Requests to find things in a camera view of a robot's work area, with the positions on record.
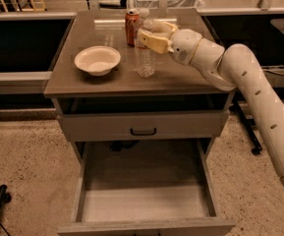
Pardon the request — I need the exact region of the black wheeled stand leg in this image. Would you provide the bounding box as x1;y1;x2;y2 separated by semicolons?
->
229;92;262;155

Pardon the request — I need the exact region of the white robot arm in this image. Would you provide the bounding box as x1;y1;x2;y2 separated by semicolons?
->
137;22;284;187

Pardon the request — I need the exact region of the white paper bowl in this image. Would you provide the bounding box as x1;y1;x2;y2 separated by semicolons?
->
74;46;121;76

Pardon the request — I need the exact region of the closed grey top drawer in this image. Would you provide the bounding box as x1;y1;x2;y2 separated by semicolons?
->
58;110;229;142

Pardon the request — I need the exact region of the grey drawer cabinet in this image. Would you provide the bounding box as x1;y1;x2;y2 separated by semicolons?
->
43;8;242;236

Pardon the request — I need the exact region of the open grey middle drawer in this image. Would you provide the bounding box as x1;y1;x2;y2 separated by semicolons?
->
58;140;235;236

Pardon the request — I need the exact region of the white wire basket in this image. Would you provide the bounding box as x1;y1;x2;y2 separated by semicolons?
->
127;0;204;9

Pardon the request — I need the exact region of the black drawer handle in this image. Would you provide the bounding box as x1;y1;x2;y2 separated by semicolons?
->
130;128;157;137

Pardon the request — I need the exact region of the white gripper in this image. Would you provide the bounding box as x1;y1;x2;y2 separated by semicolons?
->
138;21;202;65

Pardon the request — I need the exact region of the clear plastic water bottle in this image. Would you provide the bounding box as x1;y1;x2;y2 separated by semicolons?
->
134;8;155;78

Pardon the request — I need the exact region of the red cola can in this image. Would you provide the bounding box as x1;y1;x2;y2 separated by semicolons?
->
125;9;139;46

